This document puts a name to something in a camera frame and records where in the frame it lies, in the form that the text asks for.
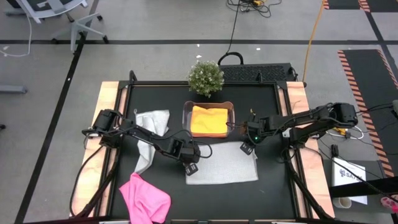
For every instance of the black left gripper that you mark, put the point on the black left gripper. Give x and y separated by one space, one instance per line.
191 154

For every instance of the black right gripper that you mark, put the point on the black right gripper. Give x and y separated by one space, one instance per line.
255 132

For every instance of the grey waffle towel with tag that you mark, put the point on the grey waffle towel with tag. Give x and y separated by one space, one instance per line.
224 165

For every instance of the clear plastic bin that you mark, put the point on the clear plastic bin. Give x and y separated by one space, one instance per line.
232 118

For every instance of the orange microfiber towel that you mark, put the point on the orange microfiber towel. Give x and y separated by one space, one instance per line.
208 121

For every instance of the pink microfiber towel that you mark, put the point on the pink microfiber towel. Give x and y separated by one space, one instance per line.
146 202

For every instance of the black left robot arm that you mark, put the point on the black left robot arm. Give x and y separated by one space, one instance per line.
146 137

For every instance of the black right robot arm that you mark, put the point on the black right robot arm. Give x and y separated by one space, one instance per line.
311 116

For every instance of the small yellow tag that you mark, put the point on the small yellow tag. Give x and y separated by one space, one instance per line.
252 111

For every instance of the black perforated computer case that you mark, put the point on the black perforated computer case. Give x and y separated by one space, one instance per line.
255 73

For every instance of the wooden table side board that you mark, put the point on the wooden table side board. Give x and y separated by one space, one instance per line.
297 88
107 93

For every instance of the artificial green potted plant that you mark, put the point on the artificial green potted plant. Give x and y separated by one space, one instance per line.
206 77

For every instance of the small black device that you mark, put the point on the small black device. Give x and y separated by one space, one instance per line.
335 151

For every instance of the yellow plug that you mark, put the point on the yellow plug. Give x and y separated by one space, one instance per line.
342 131

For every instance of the white printed booklet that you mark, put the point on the white printed booklet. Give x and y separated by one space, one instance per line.
345 168

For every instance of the beige tape roll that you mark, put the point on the beige tape roll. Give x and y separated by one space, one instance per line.
335 203

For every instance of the black bar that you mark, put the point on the black bar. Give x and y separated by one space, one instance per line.
367 186

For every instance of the large orange striped floor mat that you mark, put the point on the large orange striped floor mat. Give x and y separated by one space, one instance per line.
370 87

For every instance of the pink object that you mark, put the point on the pink object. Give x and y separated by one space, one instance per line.
390 203

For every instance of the small orange striped floor mat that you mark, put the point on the small orange striped floor mat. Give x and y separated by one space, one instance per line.
342 3

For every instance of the grey office chair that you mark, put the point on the grey office chair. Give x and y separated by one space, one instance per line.
75 31

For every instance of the grey desk foot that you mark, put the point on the grey desk foot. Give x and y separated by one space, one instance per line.
12 89

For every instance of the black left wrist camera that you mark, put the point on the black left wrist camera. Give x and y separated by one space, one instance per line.
175 147

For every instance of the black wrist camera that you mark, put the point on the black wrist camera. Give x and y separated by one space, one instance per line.
175 147
269 123

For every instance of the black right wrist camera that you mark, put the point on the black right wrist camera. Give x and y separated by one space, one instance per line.
269 123

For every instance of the black aluminium table frame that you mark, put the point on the black aluminium table frame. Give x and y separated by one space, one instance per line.
149 83

